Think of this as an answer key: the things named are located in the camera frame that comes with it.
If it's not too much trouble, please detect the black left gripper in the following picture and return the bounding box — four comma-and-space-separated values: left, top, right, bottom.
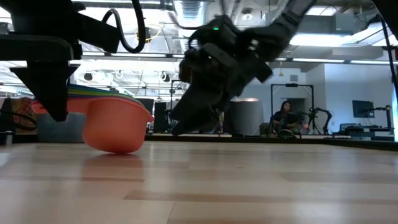
0, 0, 86, 123

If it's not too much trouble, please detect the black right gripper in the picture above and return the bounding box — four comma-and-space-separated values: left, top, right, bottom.
170, 43, 274, 136

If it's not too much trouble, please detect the orange nested measuring cup stack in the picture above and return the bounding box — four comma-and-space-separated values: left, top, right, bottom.
30, 98, 155, 154

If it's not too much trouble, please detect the grey plastic basket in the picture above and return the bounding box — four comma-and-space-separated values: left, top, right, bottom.
36, 111, 88, 144

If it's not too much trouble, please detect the orange patterned board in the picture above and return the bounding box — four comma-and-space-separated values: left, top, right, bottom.
11, 98, 41, 134

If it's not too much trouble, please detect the black computer monitor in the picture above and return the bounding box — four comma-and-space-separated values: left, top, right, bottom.
135, 98, 155, 122

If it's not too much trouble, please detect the grey cylindrical bin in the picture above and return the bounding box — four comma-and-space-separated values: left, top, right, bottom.
229, 98, 264, 137

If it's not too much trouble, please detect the long ceiling light strip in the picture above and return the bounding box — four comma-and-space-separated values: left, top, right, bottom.
70, 52, 398, 66

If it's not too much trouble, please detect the person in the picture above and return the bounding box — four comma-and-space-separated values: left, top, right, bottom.
269, 100, 302, 135

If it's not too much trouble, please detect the background desk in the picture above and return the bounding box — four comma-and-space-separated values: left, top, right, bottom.
338, 123, 396, 141

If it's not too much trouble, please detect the black gantry frame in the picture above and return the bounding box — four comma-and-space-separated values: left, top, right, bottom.
271, 83, 315, 108

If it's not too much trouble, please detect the silver ceiling duct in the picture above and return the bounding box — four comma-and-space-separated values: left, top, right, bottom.
172, 0, 208, 19

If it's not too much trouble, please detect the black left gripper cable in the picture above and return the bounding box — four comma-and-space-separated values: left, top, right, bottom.
101, 0, 147, 54

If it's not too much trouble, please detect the black wall monitor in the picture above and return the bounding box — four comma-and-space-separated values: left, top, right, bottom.
352, 100, 376, 119

